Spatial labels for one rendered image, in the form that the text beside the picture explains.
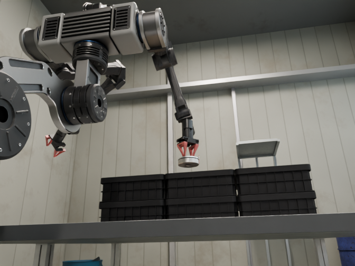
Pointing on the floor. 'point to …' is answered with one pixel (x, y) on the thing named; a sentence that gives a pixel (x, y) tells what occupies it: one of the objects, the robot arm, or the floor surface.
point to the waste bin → (84, 262)
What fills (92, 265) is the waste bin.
